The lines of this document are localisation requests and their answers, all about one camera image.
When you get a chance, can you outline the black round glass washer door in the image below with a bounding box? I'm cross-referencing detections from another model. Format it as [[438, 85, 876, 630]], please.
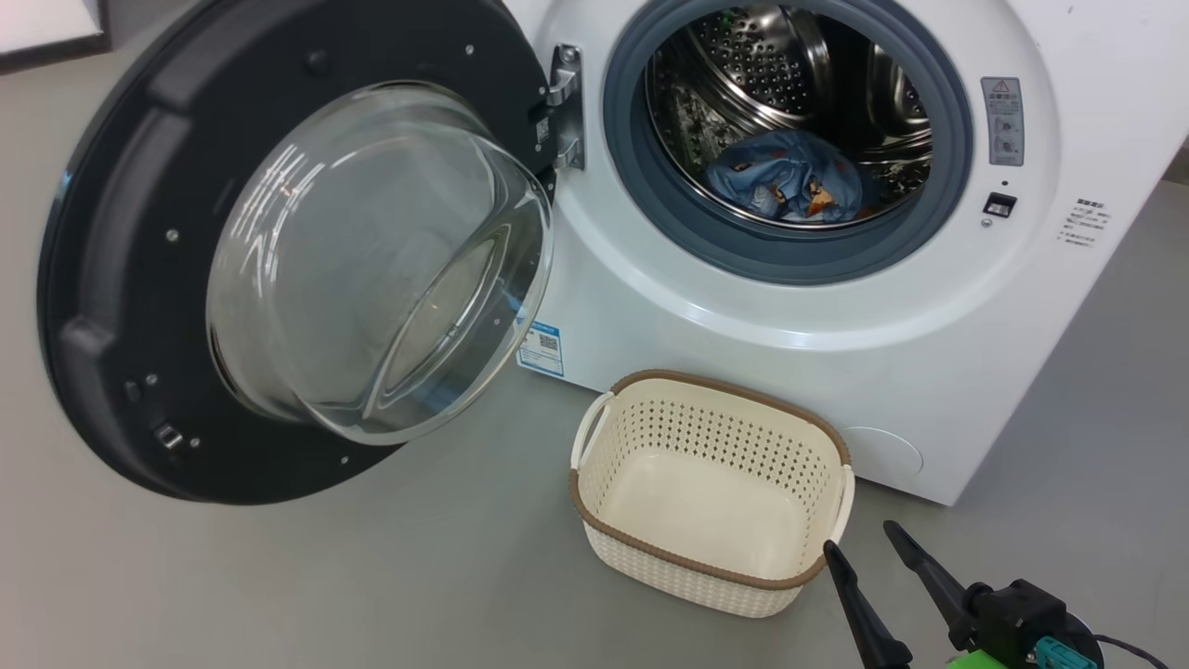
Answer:
[[37, 0, 558, 505]]

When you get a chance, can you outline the round white drain filter cover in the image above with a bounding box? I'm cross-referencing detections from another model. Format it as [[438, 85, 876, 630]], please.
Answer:
[[841, 426, 925, 479]]

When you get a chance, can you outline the cream perforated laundry basket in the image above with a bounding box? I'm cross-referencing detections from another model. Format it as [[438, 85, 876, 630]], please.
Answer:
[[568, 369, 856, 619]]

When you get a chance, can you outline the small printed text sticker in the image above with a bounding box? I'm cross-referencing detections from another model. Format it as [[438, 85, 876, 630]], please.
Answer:
[[1059, 197, 1111, 247]]

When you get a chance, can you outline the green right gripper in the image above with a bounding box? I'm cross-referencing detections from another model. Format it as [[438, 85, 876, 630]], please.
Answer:
[[824, 520, 1009, 669]]

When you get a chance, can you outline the metal washing machine door hinge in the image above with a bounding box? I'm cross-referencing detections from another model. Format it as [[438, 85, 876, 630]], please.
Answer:
[[543, 45, 586, 171]]

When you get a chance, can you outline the white board with dark edge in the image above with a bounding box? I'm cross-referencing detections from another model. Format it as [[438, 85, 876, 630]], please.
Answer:
[[0, 0, 112, 75]]

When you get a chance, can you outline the blue cartoon print garment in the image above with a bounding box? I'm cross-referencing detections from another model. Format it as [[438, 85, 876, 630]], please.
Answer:
[[762, 139, 865, 224]]

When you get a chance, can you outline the blue energy label sticker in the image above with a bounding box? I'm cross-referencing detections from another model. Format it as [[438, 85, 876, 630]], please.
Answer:
[[516, 321, 565, 377]]

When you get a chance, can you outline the white front-load washing machine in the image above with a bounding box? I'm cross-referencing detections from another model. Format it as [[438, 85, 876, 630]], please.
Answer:
[[502, 0, 1189, 507]]

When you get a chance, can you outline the grey warning sticker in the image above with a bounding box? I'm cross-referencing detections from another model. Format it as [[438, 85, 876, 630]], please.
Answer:
[[981, 76, 1026, 168]]

